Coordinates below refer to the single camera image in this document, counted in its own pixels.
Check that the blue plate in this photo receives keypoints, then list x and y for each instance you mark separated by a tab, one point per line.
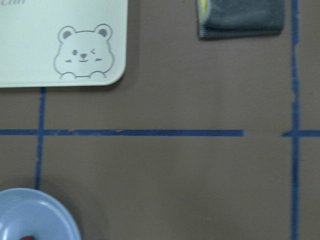
26	212

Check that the red strawberry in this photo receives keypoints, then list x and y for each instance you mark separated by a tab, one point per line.
27	238

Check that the grey folded cloth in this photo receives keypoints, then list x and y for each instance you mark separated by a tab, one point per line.
219	19

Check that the cream bear tray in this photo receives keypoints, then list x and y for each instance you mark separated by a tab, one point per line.
54	43

